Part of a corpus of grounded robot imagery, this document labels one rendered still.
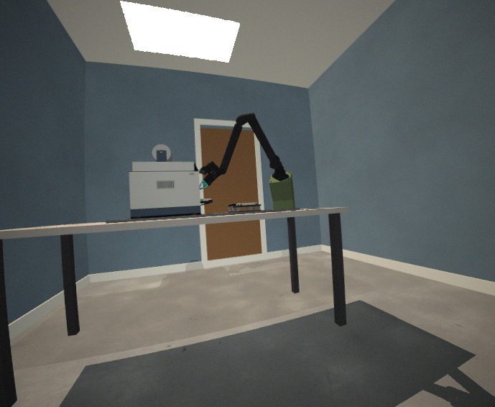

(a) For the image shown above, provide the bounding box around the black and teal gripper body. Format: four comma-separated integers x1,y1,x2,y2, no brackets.
203,176,216,185

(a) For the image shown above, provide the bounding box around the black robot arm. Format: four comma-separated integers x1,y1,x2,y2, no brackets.
199,113,289,181

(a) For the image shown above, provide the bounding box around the grey cylinder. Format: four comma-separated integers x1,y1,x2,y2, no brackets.
152,145,172,162

